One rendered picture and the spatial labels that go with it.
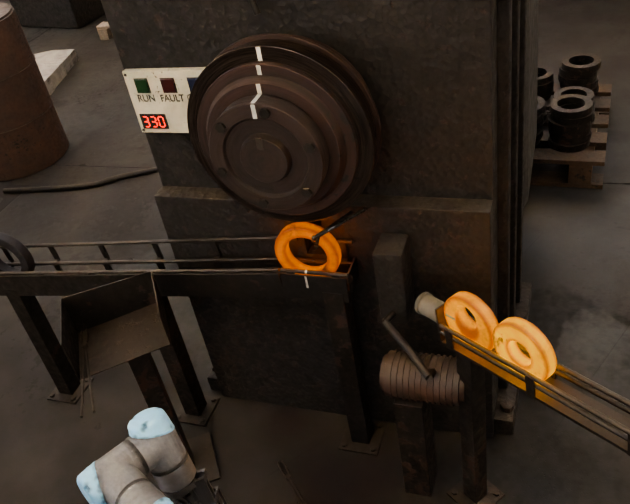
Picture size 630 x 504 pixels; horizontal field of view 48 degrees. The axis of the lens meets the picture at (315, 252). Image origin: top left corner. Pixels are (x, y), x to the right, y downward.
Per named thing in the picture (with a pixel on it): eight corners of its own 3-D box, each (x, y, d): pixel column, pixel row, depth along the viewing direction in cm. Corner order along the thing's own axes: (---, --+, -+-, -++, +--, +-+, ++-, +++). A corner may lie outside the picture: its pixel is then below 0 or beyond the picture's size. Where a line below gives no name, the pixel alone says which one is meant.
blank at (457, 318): (498, 305, 159) (488, 312, 158) (504, 357, 167) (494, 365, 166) (449, 281, 171) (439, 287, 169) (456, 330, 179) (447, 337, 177)
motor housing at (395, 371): (403, 459, 224) (387, 338, 192) (474, 471, 217) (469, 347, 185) (394, 495, 215) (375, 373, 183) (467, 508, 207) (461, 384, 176)
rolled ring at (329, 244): (333, 230, 183) (337, 223, 185) (267, 225, 189) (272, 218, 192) (342, 285, 194) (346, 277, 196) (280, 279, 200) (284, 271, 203)
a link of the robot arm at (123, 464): (99, 505, 118) (153, 463, 124) (67, 468, 126) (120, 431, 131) (112, 532, 123) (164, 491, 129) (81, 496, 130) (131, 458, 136)
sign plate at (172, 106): (145, 129, 199) (125, 68, 188) (228, 130, 190) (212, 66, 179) (141, 133, 197) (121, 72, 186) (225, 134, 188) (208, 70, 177)
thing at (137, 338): (137, 456, 242) (59, 298, 199) (212, 431, 246) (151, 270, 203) (143, 506, 226) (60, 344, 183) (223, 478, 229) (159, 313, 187)
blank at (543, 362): (498, 305, 159) (488, 312, 158) (556, 333, 147) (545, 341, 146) (504, 357, 167) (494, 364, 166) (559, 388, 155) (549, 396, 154)
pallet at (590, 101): (352, 176, 366) (340, 97, 340) (393, 104, 425) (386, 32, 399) (602, 189, 322) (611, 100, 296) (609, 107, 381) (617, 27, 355)
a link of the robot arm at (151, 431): (115, 426, 132) (153, 399, 137) (141, 472, 136) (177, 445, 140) (132, 436, 126) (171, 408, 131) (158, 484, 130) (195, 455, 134)
